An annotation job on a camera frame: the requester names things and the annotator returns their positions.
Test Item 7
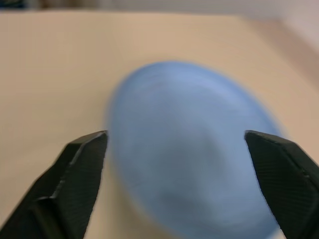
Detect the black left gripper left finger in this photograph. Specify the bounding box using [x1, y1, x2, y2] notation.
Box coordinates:
[0, 130, 109, 239]

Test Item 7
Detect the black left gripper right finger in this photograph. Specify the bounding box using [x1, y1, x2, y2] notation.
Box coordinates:
[243, 129, 319, 239]

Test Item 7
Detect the blue plate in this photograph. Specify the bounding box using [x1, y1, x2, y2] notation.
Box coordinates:
[106, 60, 287, 239]

